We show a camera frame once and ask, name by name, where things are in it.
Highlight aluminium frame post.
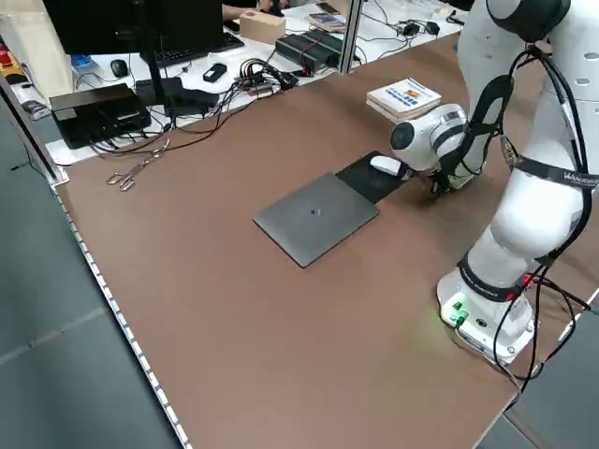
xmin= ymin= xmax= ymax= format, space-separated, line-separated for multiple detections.
xmin=336 ymin=0 xmax=364 ymax=75

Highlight black keyboard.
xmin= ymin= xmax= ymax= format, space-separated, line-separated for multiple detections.
xmin=153 ymin=32 xmax=246 ymax=67

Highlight white computer mouse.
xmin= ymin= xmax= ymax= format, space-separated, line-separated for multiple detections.
xmin=369 ymin=155 xmax=404 ymax=178

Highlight black mouse pad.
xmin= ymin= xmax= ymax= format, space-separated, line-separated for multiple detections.
xmin=335 ymin=150 xmax=415 ymax=206

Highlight thick blue white book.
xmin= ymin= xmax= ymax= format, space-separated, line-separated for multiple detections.
xmin=365 ymin=77 xmax=443 ymax=126

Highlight black computer monitor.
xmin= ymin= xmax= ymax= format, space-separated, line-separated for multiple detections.
xmin=41 ymin=0 xmax=226 ymax=56

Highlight black arm base cable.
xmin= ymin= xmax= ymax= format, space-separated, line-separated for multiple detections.
xmin=486 ymin=268 xmax=592 ymax=389

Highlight black box device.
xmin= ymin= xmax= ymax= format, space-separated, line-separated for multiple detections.
xmin=49 ymin=82 xmax=153 ymax=151

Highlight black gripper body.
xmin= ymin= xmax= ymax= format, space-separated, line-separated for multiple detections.
xmin=429 ymin=168 xmax=454 ymax=196

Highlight small black charger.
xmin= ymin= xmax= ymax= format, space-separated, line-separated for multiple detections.
xmin=396 ymin=19 xmax=441 ymax=37

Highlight tan cardboard box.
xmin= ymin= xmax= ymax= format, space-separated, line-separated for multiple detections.
xmin=238 ymin=9 xmax=287 ymax=46

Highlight grey closed laptop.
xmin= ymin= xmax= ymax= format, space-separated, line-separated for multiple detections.
xmin=252 ymin=172 xmax=381 ymax=269

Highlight pile of small books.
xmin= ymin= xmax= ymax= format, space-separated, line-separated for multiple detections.
xmin=306 ymin=12 xmax=348 ymax=34

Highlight black ribbed power supply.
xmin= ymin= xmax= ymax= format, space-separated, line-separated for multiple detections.
xmin=274 ymin=29 xmax=346 ymax=77

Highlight aluminium frame beam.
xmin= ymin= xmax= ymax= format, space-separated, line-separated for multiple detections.
xmin=0 ymin=77 xmax=71 ymax=187

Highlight small black gadget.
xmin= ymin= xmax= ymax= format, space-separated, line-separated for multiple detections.
xmin=201 ymin=63 xmax=228 ymax=83

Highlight usb hub with plugs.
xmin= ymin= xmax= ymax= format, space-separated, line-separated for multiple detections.
xmin=236 ymin=58 xmax=300 ymax=98

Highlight metal scissor tongs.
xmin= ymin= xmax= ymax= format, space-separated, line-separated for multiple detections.
xmin=106 ymin=138 xmax=171 ymax=193

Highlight black monitor stand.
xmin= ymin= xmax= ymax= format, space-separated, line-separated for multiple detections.
xmin=134 ymin=44 xmax=221 ymax=119

